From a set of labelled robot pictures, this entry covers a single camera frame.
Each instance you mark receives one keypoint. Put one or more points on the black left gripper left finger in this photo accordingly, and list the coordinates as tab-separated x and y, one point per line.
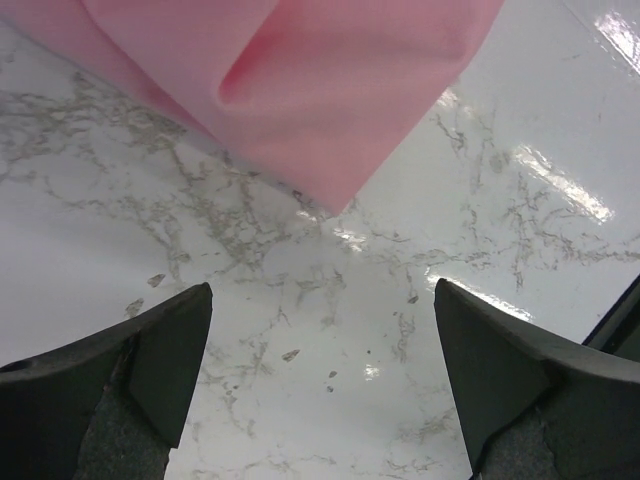
111	405

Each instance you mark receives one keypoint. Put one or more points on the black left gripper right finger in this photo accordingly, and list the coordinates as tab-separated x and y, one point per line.
533	404

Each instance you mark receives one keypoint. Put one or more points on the pink t shirt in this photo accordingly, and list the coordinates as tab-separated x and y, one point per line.
316	94

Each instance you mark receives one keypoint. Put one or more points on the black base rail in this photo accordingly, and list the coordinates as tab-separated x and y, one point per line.
617	333

